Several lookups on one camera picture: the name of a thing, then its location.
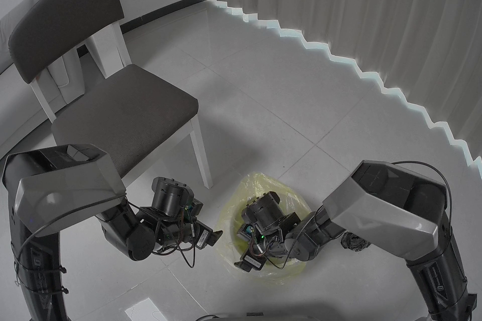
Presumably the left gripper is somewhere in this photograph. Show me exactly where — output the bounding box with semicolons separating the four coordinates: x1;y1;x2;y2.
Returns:
156;218;223;250

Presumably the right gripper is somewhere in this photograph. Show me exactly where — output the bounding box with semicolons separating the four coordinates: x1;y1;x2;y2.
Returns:
234;232;289;272

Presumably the yellow plastic bag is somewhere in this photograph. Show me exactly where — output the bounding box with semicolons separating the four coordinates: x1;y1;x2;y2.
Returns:
218;171;314;274

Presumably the black plastic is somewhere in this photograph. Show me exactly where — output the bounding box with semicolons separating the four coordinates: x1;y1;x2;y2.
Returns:
340;231;369;254

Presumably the grey cushioned white chair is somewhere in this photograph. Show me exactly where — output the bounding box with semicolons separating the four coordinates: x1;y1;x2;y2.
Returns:
8;0;213;189

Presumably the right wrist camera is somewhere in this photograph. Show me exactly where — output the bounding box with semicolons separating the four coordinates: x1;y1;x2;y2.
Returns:
237;222;264;243

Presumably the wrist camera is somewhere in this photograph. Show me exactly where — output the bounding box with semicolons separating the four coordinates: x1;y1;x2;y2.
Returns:
183;197;205;219
237;222;264;243

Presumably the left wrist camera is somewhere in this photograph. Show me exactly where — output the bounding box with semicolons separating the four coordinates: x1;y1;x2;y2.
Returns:
183;197;205;219

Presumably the black cable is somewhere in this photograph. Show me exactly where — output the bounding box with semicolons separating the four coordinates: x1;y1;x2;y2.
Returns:
160;220;197;269
392;160;452;233

